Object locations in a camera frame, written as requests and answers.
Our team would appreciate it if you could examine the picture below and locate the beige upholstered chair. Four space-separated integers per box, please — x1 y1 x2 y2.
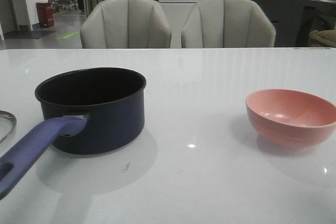
80 0 172 49
181 0 276 48

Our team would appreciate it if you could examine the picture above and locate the red trash bin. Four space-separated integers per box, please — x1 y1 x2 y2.
36 2 54 28

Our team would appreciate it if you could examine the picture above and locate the pink bowl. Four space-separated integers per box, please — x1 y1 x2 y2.
246 89 335 148

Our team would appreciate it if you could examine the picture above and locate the right beige upholstered chair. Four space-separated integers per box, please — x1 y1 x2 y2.
181 0 276 48

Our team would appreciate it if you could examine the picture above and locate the dark blue saucepan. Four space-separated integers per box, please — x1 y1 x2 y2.
1 67 146 197

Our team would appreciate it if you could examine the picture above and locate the left beige upholstered chair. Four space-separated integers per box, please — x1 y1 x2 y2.
80 0 172 49

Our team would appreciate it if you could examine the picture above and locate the dark floor mat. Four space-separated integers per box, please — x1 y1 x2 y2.
4 30 55 39

